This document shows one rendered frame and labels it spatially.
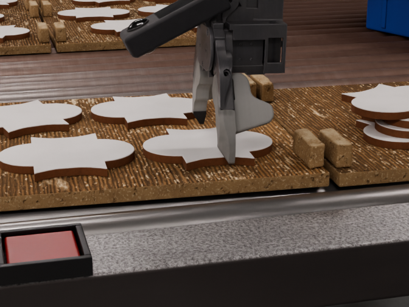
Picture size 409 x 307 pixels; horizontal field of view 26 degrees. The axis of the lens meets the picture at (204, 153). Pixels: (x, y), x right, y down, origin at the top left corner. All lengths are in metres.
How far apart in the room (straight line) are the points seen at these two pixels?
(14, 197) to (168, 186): 0.15
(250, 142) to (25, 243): 0.31
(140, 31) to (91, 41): 0.68
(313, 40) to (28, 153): 0.84
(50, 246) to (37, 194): 0.11
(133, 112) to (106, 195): 0.24
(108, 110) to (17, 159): 0.20
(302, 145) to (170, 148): 0.14
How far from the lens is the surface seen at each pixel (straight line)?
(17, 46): 1.57
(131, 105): 1.12
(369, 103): 1.03
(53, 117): 1.08
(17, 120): 1.08
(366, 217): 0.86
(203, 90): 1.01
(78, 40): 1.59
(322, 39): 1.68
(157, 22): 0.90
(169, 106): 1.11
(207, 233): 0.81
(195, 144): 0.96
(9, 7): 1.98
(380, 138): 1.00
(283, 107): 1.15
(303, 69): 1.45
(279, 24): 0.92
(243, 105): 0.91
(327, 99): 1.19
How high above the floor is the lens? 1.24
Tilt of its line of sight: 18 degrees down
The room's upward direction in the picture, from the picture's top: straight up
